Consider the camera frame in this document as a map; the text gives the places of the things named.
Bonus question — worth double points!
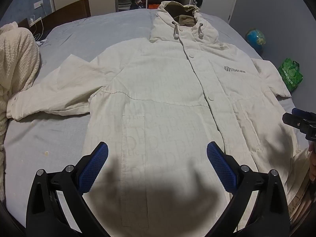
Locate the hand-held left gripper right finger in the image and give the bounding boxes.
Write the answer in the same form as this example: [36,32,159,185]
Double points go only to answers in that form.
[206,141,290,237]

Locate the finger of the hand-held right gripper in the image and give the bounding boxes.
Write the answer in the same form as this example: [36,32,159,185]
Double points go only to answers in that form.
[282,108,316,141]

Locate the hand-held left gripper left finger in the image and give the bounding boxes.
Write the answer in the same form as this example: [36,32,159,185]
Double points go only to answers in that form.
[26,141,109,237]

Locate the cream hooded jacket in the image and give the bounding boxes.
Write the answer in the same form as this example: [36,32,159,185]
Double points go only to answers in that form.
[6,1,313,237]

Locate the person's right hand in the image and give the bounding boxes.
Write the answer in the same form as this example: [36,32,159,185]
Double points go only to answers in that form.
[308,142,316,181]

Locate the green shopping bag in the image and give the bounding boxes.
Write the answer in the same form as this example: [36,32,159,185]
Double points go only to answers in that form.
[278,58,304,91]

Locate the blue globe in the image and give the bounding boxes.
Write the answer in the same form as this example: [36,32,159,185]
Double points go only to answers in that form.
[245,28,266,53]

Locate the cream knitted blanket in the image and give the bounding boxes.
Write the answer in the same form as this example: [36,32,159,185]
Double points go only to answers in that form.
[0,22,41,168]

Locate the brown wooden nightstand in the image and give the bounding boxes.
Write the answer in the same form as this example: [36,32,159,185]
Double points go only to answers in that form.
[18,0,90,30]

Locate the white cable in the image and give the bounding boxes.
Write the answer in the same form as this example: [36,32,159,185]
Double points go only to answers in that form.
[35,5,47,42]

